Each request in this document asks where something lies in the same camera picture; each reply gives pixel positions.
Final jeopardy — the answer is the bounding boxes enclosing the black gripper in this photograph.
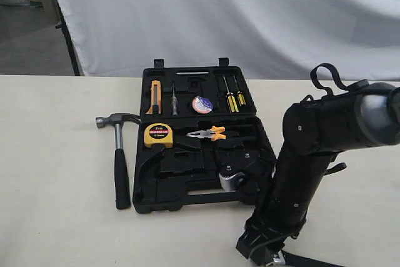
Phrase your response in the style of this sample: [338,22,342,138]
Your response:
[236,209,300,266]

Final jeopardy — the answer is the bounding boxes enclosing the black handled adjustable wrench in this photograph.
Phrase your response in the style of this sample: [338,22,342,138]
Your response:
[268,251,342,267]

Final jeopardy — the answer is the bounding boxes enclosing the black plastic tool case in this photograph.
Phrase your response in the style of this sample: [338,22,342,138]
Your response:
[132,58,274,214]

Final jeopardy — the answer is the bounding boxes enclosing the black electrical tape roll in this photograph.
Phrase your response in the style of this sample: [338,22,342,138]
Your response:
[192,96,214,114]

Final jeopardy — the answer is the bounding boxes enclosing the steel claw hammer black grip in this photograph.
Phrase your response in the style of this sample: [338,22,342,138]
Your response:
[96,113,141,210]

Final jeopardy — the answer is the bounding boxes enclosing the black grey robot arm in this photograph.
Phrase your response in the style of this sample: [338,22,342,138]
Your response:
[236,81,399,266]

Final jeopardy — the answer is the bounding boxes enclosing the large yellow black screwdriver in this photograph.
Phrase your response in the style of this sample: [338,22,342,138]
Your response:
[222,76,239,113]

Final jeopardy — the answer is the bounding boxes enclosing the small yellow black screwdriver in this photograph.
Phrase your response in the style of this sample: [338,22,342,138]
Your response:
[233,76,246,106]

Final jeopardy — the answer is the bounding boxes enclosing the yellow tape measure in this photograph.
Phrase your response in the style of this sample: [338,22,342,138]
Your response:
[144,123,173,148]

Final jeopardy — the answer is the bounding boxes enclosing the clear tester screwdriver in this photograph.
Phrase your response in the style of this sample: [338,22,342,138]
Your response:
[171,82,178,116]

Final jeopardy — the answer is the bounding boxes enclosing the orange utility knife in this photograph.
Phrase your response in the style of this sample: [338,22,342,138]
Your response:
[146,80,162,114]

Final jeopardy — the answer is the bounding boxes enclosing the white backdrop cloth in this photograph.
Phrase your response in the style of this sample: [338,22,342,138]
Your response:
[57,0,399,81]

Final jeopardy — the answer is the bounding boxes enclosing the black backdrop stand pole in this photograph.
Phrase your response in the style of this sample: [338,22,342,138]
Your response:
[42,0,83,76]

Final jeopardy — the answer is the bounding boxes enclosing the orange handled pliers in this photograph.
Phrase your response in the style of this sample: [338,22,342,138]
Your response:
[186,126,226,141]

